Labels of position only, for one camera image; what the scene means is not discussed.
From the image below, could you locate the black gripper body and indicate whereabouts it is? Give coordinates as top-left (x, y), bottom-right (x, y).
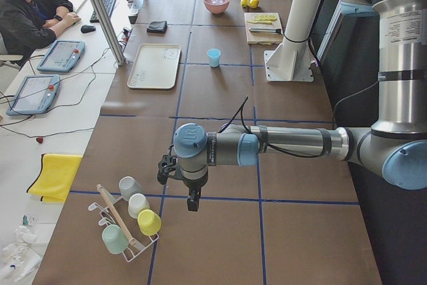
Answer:
top-left (180, 167), bottom-right (208, 196)

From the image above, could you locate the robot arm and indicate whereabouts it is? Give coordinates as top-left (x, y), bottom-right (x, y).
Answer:
top-left (157, 0), bottom-right (426, 212)

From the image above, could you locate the yellow cup on rack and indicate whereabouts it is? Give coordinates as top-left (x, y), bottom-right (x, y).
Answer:
top-left (137, 209), bottom-right (161, 236)

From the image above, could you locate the white cup on rack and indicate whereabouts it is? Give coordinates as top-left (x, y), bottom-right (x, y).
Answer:
top-left (128, 193), bottom-right (150, 219)

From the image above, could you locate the grey cup on rack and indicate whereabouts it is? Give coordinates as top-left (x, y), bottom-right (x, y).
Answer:
top-left (119, 176), bottom-right (142, 202)

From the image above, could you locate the green cup on rack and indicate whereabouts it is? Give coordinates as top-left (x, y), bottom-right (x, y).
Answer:
top-left (101, 224), bottom-right (129, 254)

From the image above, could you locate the light blue plastic cup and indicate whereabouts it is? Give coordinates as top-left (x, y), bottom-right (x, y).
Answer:
top-left (207, 48), bottom-right (221, 67)

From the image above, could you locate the cream bear serving tray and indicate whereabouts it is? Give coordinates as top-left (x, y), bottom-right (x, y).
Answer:
top-left (127, 43), bottom-right (181, 89)

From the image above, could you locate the yellow cloth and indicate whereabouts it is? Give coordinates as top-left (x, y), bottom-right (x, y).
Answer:
top-left (27, 154), bottom-right (82, 203)

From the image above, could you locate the wooden cutting board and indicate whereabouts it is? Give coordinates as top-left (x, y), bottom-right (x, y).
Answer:
top-left (244, 13), bottom-right (284, 45)

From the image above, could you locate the folded grey cloth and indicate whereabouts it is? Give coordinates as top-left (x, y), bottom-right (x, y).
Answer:
top-left (146, 21), bottom-right (167, 34)

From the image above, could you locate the yellow plastic knife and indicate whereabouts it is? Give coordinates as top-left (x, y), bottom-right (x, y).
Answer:
top-left (246, 19), bottom-right (273, 25)

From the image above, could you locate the blue teach pendant lower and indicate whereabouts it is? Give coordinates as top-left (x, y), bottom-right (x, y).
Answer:
top-left (6, 74), bottom-right (60, 115)

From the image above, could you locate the blue teach pendant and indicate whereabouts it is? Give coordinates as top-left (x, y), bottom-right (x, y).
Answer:
top-left (37, 39), bottom-right (85, 73)
top-left (6, 74), bottom-right (60, 115)

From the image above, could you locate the lemon slice lower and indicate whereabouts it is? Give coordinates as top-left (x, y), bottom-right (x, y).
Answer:
top-left (254, 15), bottom-right (271, 21)

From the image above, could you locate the lemon slice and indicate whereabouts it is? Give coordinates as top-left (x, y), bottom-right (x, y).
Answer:
top-left (265, 15), bottom-right (277, 21)
top-left (254, 15), bottom-right (271, 21)

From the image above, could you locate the lemon slice upper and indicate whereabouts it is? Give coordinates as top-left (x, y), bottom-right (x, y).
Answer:
top-left (265, 15), bottom-right (277, 21)

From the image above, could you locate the blue teach pendant upper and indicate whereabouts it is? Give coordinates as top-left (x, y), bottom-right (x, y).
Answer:
top-left (37, 39), bottom-right (85, 73)

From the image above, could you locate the pink bowl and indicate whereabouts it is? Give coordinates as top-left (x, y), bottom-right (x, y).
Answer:
top-left (203, 0), bottom-right (231, 14)

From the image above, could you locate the whole lemon lower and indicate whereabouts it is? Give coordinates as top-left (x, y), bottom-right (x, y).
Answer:
top-left (240, 0), bottom-right (250, 8)

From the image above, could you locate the whole lemon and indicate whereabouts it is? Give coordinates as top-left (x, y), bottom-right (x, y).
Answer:
top-left (240, 0), bottom-right (250, 8)
top-left (248, 0), bottom-right (260, 9)

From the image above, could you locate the black computer mouse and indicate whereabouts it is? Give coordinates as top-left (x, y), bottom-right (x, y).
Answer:
top-left (80, 25), bottom-right (96, 34)

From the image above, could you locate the whole lemon upper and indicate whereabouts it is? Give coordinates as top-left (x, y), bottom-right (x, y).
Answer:
top-left (248, 0), bottom-right (260, 9)

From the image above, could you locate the black keyboard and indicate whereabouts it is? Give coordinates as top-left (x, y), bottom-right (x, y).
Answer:
top-left (89, 0), bottom-right (116, 23)

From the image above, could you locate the seated person in black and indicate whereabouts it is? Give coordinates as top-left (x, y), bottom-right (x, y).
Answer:
top-left (1, 0), bottom-right (81, 66)

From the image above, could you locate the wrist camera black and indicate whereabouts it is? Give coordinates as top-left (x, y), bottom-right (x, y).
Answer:
top-left (157, 155), bottom-right (182, 185)

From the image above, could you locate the wooden rack handle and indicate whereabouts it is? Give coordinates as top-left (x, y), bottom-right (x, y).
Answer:
top-left (97, 184), bottom-right (136, 246)

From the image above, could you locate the white wire cup rack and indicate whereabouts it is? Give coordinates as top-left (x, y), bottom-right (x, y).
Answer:
top-left (87, 197), bottom-right (159, 262)

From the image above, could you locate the aluminium frame post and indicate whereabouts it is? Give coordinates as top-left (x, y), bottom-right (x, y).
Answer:
top-left (90, 0), bottom-right (125, 66)

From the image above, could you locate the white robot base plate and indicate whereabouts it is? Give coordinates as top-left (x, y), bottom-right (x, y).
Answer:
top-left (264, 47), bottom-right (314, 82)

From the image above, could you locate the metal handled knife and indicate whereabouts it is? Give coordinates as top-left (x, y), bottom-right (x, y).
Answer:
top-left (249, 27), bottom-right (282, 35)

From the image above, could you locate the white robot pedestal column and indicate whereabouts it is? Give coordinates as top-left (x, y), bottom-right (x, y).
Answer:
top-left (282, 0), bottom-right (336, 82)

